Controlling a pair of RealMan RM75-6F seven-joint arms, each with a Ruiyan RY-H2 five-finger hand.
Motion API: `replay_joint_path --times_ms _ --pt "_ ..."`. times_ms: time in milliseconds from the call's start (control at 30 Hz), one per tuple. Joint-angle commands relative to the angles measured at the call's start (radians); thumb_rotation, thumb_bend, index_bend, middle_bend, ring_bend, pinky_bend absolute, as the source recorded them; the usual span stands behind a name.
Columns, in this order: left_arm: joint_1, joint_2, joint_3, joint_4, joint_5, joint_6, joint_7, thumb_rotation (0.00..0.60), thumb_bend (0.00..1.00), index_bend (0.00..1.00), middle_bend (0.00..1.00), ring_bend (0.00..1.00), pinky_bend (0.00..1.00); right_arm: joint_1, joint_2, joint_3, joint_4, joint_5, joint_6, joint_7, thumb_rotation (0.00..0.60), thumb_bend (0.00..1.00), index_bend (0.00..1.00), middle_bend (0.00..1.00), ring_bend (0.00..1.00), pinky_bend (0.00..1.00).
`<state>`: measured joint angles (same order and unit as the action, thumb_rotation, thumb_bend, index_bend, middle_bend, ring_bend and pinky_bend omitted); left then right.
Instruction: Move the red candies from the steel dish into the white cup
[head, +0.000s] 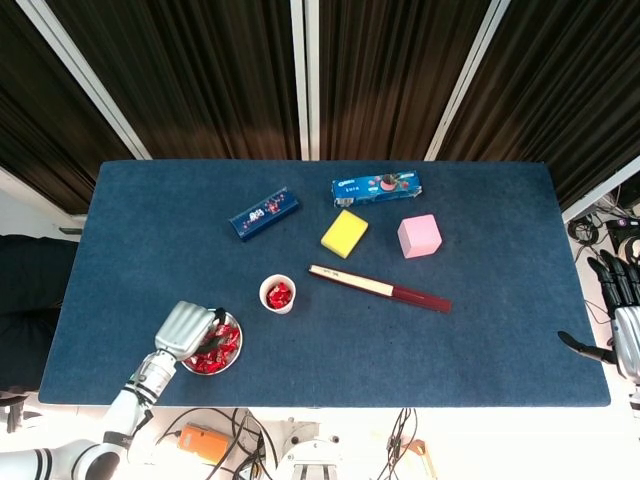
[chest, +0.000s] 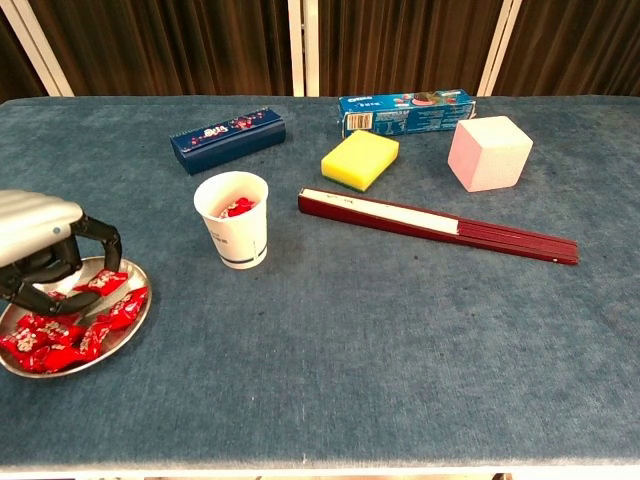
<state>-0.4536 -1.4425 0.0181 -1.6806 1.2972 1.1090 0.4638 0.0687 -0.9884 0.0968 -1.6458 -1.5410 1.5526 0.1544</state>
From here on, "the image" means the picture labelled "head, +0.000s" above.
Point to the blue felt table cover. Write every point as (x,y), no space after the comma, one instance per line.
(450,350)

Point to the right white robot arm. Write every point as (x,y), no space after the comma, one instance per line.
(635,395)

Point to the blue Oreo cookie box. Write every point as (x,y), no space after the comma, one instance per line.
(375,187)

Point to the dark brown curtain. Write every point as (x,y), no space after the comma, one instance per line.
(390,75)
(40,100)
(200,75)
(560,90)

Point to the round silver metal plate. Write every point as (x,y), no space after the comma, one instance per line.
(231,361)

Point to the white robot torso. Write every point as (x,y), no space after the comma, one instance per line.
(310,457)

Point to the pink foam cube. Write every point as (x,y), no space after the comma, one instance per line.
(420,236)

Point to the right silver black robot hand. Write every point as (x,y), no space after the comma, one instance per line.
(627,340)

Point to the orange device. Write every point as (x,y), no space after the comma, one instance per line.
(205,442)

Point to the white paper cup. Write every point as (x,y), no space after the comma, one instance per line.
(281,310)

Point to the red candy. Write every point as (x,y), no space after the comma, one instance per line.
(226,330)
(285,291)
(202,365)
(220,357)
(231,346)
(273,298)

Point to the black electronics box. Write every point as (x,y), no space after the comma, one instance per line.
(622,230)

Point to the yellow sponge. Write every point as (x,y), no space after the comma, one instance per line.
(345,234)

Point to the dark blue rectangular box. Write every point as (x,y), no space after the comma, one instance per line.
(265,214)

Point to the dark red folded fan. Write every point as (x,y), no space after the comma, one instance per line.
(380,289)

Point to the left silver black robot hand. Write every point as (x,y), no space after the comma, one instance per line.
(182,330)

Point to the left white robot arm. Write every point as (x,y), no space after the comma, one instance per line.
(120,415)

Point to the white frame post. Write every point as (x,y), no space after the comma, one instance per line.
(300,75)
(600,194)
(84,75)
(314,75)
(463,75)

